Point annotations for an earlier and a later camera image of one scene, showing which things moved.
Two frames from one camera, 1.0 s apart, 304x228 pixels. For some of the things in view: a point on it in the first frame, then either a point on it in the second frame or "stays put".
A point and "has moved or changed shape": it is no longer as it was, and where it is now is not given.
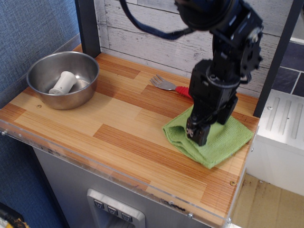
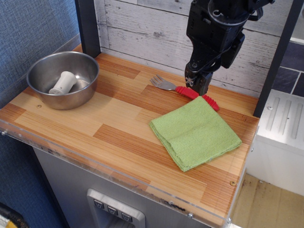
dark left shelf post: (88, 27) stays put
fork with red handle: (167, 85) stays put
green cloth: (223, 140) has moved or changed shape
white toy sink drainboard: (277, 156) stays put
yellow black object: (10, 218) stays put
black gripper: (208, 99) -> (212, 25)
